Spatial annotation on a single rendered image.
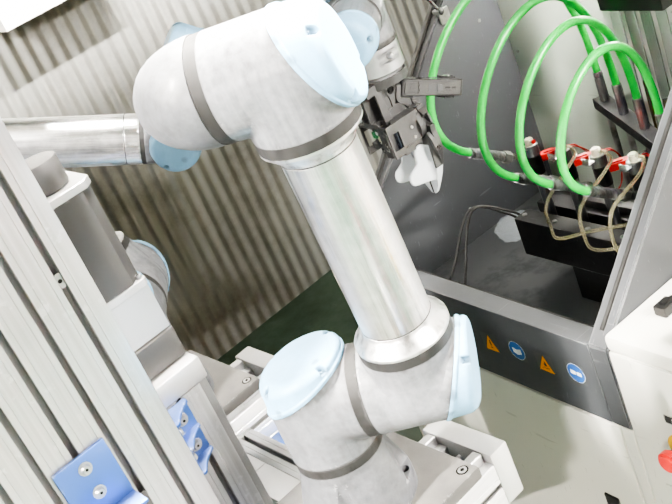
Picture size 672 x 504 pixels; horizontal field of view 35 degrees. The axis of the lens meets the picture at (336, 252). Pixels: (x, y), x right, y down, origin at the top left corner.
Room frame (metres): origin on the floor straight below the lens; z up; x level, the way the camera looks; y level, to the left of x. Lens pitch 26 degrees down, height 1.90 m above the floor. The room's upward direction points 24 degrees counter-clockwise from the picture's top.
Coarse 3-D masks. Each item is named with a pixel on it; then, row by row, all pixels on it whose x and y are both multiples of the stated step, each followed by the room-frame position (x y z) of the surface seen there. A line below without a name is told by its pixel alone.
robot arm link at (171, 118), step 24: (168, 48) 1.04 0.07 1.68; (144, 72) 1.04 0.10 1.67; (168, 72) 1.01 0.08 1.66; (144, 96) 1.03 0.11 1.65; (168, 96) 1.00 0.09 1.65; (144, 120) 1.04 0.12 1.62; (168, 120) 1.00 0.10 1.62; (192, 120) 0.99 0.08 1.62; (168, 144) 1.04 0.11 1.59; (192, 144) 1.01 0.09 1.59; (216, 144) 1.01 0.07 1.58
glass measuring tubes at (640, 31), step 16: (608, 0) 1.79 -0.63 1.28; (624, 0) 1.76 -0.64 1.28; (640, 0) 1.72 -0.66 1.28; (656, 0) 1.69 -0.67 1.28; (624, 16) 1.80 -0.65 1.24; (640, 16) 1.74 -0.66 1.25; (656, 16) 1.71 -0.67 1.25; (624, 32) 1.80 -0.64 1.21; (640, 32) 1.77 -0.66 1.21; (656, 32) 1.74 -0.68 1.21; (640, 48) 1.76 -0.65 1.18; (656, 48) 1.73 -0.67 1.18; (656, 64) 1.73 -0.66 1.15; (640, 80) 1.80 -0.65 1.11; (656, 80) 1.77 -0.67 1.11
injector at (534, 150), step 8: (536, 144) 1.71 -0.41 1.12; (528, 152) 1.71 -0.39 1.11; (536, 152) 1.70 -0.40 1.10; (528, 160) 1.71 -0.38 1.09; (536, 160) 1.70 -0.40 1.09; (536, 168) 1.70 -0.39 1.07; (544, 168) 1.71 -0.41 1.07; (544, 192) 1.71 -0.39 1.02; (544, 200) 1.71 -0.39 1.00; (552, 200) 1.71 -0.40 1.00; (552, 208) 1.71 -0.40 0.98
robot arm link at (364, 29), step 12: (348, 0) 1.41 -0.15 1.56; (360, 0) 1.41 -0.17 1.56; (336, 12) 1.37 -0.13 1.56; (348, 12) 1.35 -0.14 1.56; (360, 12) 1.36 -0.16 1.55; (372, 12) 1.39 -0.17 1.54; (348, 24) 1.33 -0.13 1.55; (360, 24) 1.33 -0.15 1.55; (372, 24) 1.35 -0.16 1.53; (360, 36) 1.32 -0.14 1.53; (372, 36) 1.33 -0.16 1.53; (360, 48) 1.32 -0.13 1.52; (372, 48) 1.32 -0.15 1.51; (360, 60) 1.32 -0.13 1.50
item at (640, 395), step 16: (624, 368) 1.27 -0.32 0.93; (640, 368) 1.23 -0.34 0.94; (656, 368) 1.21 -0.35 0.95; (624, 384) 1.28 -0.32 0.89; (640, 384) 1.24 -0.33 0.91; (656, 384) 1.21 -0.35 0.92; (624, 400) 1.29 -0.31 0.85; (640, 400) 1.25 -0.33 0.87; (656, 400) 1.22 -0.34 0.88; (640, 416) 1.26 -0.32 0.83; (656, 416) 1.23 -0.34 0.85; (640, 432) 1.27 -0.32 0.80; (656, 432) 1.24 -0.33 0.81; (640, 448) 1.28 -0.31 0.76; (656, 448) 1.25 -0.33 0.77; (656, 464) 1.26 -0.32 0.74; (656, 480) 1.27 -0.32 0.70; (656, 496) 1.28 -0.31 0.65
